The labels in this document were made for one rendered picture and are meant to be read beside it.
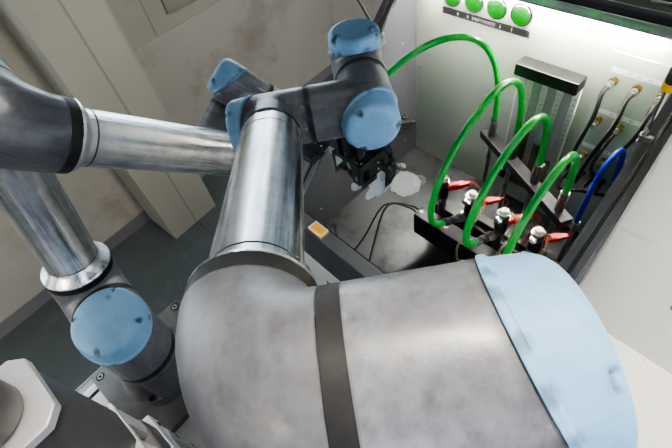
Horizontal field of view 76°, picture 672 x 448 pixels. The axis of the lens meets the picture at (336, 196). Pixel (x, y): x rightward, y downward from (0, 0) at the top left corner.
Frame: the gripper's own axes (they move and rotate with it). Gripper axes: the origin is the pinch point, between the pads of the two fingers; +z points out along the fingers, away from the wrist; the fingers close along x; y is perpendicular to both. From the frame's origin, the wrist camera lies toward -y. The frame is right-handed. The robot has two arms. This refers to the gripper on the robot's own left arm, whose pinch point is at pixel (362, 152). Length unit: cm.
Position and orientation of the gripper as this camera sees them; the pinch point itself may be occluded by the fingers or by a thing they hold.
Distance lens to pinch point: 97.5
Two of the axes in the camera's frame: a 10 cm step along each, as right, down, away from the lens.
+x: 1.0, 5.7, -8.2
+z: 8.0, 4.5, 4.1
